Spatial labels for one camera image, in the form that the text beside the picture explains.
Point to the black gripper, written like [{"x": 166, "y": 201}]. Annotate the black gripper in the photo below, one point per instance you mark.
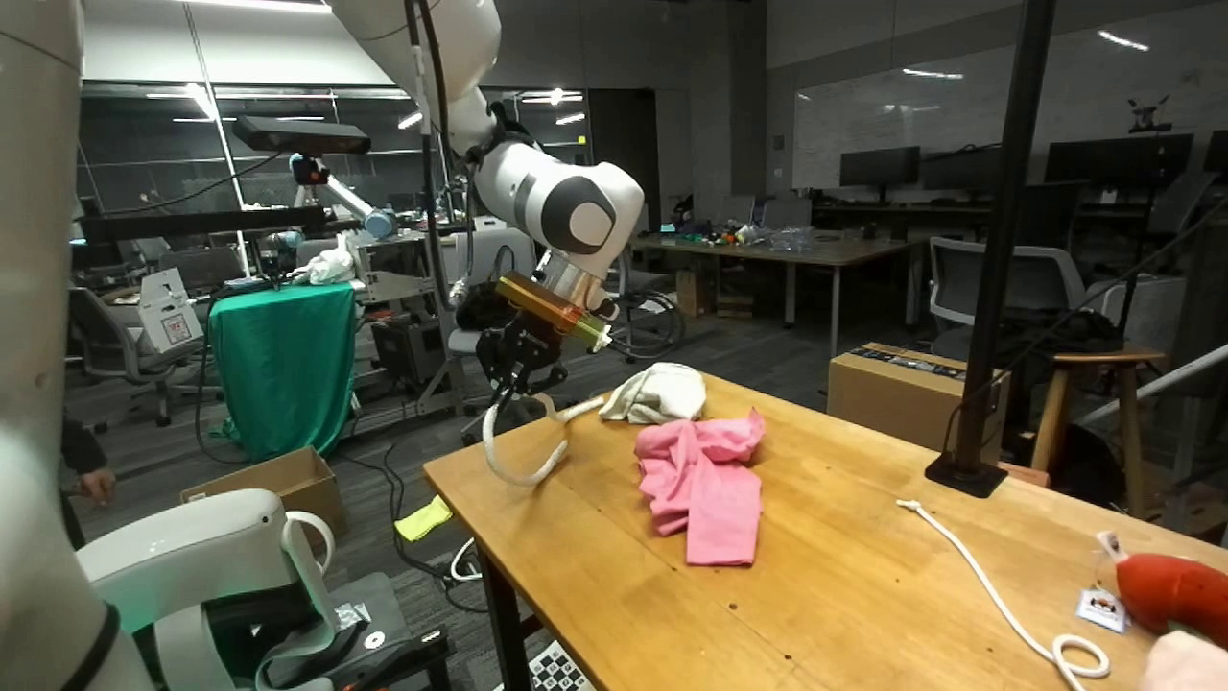
[{"x": 519, "y": 356}]

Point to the white towel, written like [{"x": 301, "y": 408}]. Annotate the white towel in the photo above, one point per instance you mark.
[{"x": 656, "y": 393}]

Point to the pink cloth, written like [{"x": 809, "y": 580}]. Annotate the pink cloth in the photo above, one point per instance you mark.
[{"x": 699, "y": 480}]

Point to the orange plush carrot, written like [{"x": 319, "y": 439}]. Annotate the orange plush carrot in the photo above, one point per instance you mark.
[{"x": 1176, "y": 593}]

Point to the peach cloth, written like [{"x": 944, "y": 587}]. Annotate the peach cloth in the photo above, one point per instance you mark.
[{"x": 1183, "y": 662}]

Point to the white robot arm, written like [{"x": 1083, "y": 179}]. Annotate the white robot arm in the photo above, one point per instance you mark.
[{"x": 575, "y": 211}]

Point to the small cardboard box floor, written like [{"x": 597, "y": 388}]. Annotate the small cardboard box floor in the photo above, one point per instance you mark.
[{"x": 301, "y": 480}]

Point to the cardboard box on floor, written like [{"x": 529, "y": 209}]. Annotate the cardboard box on floor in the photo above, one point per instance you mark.
[{"x": 904, "y": 393}]

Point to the black vertical pole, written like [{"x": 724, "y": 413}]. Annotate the black vertical pole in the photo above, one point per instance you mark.
[{"x": 964, "y": 462}]

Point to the wooden stool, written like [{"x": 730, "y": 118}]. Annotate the wooden stool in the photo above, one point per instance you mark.
[{"x": 1091, "y": 439}]

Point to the small printed card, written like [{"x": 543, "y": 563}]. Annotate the small printed card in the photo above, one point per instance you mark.
[{"x": 1102, "y": 607}]

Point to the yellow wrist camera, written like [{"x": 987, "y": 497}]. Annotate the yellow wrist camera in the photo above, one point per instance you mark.
[{"x": 559, "y": 311}]

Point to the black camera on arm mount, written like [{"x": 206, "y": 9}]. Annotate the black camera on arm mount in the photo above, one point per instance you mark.
[{"x": 301, "y": 145}]

